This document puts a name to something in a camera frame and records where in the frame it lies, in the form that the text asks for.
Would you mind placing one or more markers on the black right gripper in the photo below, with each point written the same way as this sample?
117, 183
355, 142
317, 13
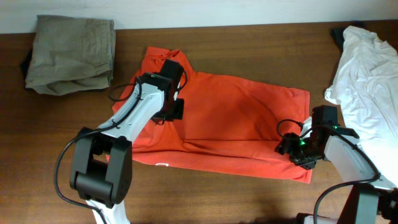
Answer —
286, 145

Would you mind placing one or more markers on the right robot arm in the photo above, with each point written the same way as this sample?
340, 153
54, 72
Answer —
322, 138

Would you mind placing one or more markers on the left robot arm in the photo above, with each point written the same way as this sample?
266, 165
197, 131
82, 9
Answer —
102, 161

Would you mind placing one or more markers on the white t-shirt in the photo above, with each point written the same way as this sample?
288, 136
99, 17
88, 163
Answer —
365, 88

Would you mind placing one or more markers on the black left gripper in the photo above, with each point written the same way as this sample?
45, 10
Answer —
177, 113

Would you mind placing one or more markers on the orange polo shirt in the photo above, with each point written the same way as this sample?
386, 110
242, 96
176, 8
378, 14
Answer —
230, 125

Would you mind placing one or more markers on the black garment under white shirt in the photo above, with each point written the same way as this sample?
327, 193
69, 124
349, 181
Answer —
337, 33

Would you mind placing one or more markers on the folded olive green trousers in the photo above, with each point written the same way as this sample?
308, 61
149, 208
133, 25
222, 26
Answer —
71, 54

